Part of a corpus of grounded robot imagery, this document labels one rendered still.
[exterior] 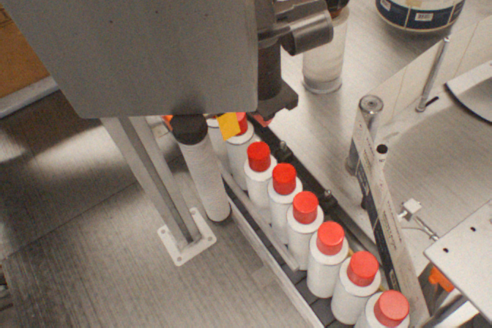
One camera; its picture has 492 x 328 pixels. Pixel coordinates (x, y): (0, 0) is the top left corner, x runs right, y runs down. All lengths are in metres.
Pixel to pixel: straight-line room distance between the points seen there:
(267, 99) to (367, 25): 0.52
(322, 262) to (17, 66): 0.86
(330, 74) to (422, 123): 0.21
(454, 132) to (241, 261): 0.48
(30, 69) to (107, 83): 0.80
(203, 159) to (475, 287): 0.29
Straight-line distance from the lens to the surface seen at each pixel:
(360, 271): 0.54
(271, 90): 0.62
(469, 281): 0.50
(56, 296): 0.89
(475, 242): 0.52
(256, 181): 0.63
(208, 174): 0.45
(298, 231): 0.60
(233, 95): 0.37
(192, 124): 0.39
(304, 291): 0.74
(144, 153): 0.58
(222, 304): 0.79
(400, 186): 0.83
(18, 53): 1.14
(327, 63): 0.88
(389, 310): 0.53
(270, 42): 0.56
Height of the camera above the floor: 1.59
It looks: 55 degrees down
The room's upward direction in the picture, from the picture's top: 10 degrees counter-clockwise
